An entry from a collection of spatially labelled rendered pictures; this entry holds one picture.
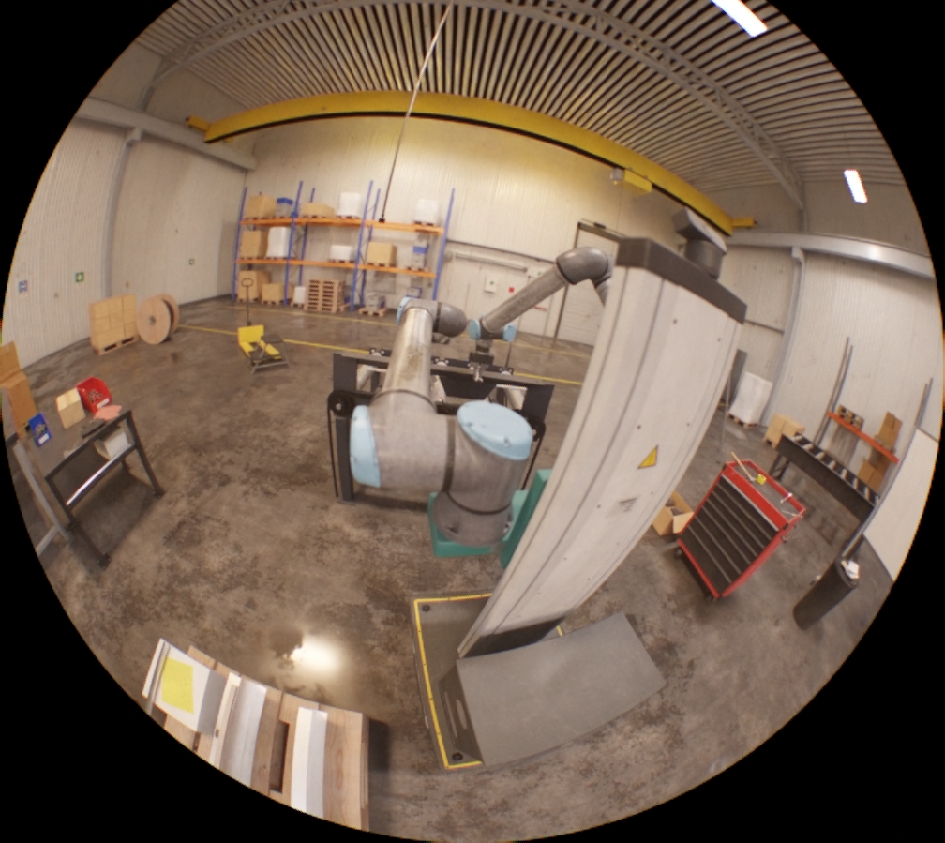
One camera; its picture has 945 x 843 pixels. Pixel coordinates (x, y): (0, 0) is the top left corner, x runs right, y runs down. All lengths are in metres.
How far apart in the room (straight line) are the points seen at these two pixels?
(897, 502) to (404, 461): 4.21
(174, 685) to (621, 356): 1.62
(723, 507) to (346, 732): 2.46
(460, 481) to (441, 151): 11.41
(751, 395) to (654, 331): 8.39
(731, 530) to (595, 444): 2.05
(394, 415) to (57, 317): 10.04
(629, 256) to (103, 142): 11.09
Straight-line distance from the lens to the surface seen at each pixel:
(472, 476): 0.50
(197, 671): 1.40
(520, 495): 0.78
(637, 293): 0.36
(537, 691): 0.90
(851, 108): 9.80
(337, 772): 1.45
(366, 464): 0.49
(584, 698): 0.95
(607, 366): 0.38
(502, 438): 0.47
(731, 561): 2.41
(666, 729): 2.18
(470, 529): 0.60
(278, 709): 1.49
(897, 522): 4.10
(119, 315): 7.89
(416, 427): 0.49
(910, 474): 4.11
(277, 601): 1.91
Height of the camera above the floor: 1.68
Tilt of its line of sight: 19 degrees down
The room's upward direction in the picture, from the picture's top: 11 degrees clockwise
